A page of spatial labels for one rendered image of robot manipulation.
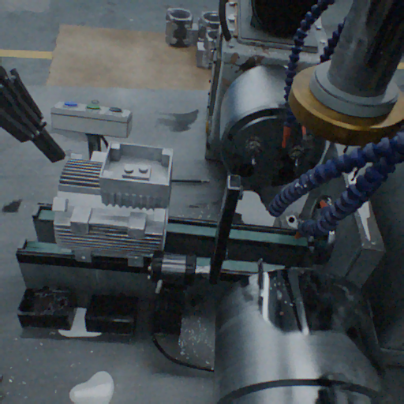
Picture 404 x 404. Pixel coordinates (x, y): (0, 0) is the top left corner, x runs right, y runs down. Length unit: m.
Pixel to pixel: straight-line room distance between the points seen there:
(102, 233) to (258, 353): 0.37
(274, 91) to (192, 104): 0.61
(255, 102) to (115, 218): 0.41
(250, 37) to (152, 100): 0.51
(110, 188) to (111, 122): 0.28
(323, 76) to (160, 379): 0.64
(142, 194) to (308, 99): 0.33
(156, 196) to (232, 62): 0.50
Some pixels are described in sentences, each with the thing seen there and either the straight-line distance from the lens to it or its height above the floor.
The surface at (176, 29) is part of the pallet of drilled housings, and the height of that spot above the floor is 0.28.
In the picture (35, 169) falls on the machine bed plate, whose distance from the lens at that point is 1.33.
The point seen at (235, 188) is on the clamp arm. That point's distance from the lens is 0.63.
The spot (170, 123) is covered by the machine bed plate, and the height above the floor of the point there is 0.80.
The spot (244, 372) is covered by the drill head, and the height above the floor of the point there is 1.12.
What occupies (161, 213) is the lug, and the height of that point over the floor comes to 1.09.
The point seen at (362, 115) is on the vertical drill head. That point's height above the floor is 1.34.
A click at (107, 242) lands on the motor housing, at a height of 1.02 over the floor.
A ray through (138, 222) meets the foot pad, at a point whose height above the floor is 1.08.
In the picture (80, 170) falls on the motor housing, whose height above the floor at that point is 1.11.
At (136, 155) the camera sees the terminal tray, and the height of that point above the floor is 1.12.
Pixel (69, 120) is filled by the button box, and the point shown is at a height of 1.06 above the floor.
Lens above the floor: 1.68
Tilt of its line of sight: 46 degrees down
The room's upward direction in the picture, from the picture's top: 10 degrees clockwise
